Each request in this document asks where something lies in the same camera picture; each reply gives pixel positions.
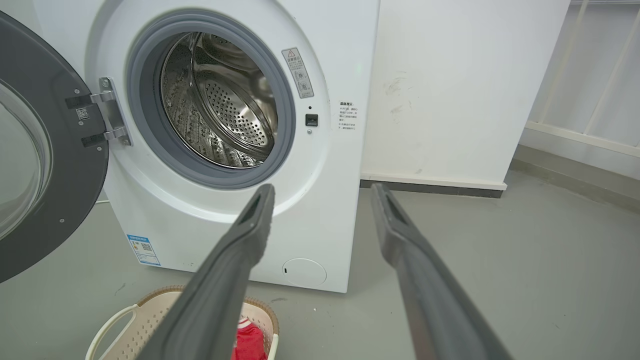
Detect white front-load washing machine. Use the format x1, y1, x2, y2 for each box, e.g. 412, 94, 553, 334
30, 0, 381, 294

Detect grey warning sticker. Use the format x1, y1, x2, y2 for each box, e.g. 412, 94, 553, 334
281, 47, 316, 100

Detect perforated steel washer drum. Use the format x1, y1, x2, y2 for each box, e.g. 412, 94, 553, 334
160, 31, 279, 170

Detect red and white garment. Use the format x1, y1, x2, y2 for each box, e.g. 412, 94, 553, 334
231, 318, 269, 360

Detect blue energy label sticker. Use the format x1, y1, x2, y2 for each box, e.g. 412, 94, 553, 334
126, 234, 162, 267

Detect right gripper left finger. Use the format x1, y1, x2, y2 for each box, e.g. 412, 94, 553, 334
136, 183, 277, 360

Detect silver metal door hinge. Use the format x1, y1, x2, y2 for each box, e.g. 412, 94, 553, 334
90, 76, 134, 148

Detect round black glass washer door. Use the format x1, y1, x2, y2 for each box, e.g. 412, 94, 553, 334
0, 10, 110, 285

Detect small black text sticker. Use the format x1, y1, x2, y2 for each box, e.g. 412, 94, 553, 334
338, 101, 359, 132

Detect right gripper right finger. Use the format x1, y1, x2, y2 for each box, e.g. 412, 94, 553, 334
370, 183, 514, 360

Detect cream perforated laundry basket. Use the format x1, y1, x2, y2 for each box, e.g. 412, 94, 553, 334
85, 285, 280, 360

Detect round white filter cover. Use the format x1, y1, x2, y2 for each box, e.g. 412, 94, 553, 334
281, 258, 328, 289

